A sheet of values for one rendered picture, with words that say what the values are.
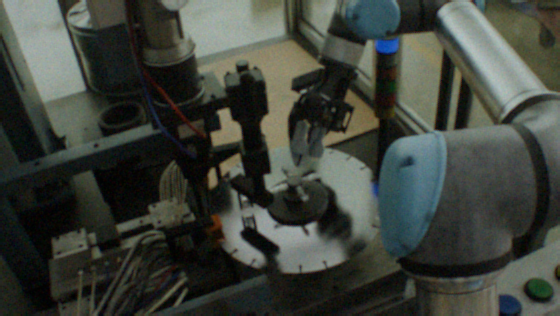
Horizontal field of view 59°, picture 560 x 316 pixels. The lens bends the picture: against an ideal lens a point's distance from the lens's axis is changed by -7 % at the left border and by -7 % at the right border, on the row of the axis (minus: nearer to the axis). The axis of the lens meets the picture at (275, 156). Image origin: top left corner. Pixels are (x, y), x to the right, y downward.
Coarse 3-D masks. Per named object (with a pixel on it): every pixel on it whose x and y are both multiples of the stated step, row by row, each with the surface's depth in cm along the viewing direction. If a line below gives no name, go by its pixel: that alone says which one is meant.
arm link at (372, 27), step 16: (352, 0) 78; (368, 0) 75; (384, 0) 75; (400, 0) 77; (416, 0) 77; (352, 16) 76; (368, 16) 76; (384, 16) 76; (400, 16) 78; (416, 16) 78; (352, 32) 80; (368, 32) 76; (384, 32) 76; (400, 32) 80
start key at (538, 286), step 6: (534, 282) 83; (540, 282) 83; (546, 282) 82; (528, 288) 82; (534, 288) 82; (540, 288) 82; (546, 288) 81; (534, 294) 81; (540, 294) 81; (546, 294) 81
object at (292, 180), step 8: (288, 176) 95; (296, 176) 94; (312, 176) 95; (288, 184) 93; (296, 184) 93; (272, 192) 92; (288, 192) 94; (296, 192) 93; (304, 192) 92; (304, 200) 91
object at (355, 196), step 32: (288, 160) 106; (320, 160) 105; (352, 160) 104; (224, 192) 100; (352, 192) 97; (224, 224) 94; (256, 224) 93; (288, 224) 93; (320, 224) 92; (352, 224) 91; (256, 256) 88; (288, 256) 87; (320, 256) 86; (352, 256) 86
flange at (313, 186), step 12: (312, 180) 100; (312, 192) 97; (324, 192) 97; (276, 204) 95; (288, 204) 95; (300, 204) 94; (312, 204) 94; (324, 204) 95; (276, 216) 93; (288, 216) 93; (300, 216) 93; (312, 216) 93
